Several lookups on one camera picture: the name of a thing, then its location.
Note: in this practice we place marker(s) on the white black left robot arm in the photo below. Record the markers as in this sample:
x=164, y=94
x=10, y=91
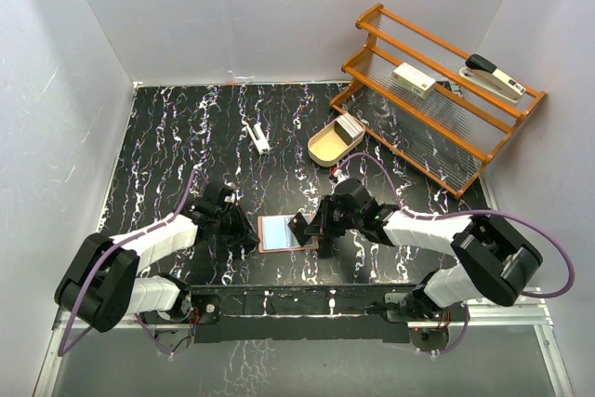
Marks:
x=103, y=282

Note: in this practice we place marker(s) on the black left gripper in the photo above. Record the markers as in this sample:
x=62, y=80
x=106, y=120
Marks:
x=244, y=233

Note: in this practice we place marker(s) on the stack of credit cards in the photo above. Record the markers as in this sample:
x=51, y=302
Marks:
x=348, y=128

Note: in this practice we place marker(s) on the orange wooden shelf rack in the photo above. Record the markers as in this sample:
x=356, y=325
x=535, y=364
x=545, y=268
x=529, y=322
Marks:
x=451, y=135

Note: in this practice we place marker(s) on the beige oval card tray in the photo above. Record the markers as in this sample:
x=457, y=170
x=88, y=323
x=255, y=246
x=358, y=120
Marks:
x=326, y=148

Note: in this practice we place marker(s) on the white red staples box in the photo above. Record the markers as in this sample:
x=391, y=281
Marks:
x=413, y=80

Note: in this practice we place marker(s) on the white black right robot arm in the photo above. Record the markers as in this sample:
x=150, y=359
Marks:
x=494, y=260

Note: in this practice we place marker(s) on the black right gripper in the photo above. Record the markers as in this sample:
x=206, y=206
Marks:
x=317, y=227

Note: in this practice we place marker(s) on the black beige stapler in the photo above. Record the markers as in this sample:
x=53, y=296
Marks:
x=485, y=74

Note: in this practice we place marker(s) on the white staple remover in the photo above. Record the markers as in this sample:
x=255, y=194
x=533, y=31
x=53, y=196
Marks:
x=258, y=138

